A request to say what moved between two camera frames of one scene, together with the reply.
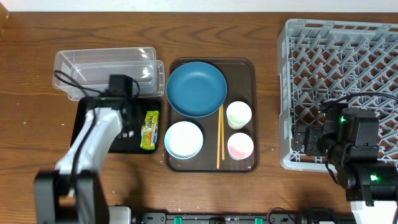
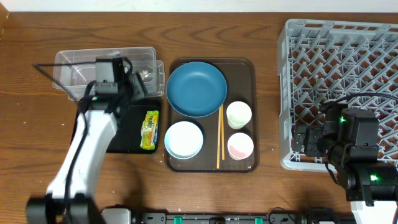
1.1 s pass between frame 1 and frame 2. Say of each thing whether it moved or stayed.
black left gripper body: moved
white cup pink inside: stayed
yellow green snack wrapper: stayed
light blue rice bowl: stayed
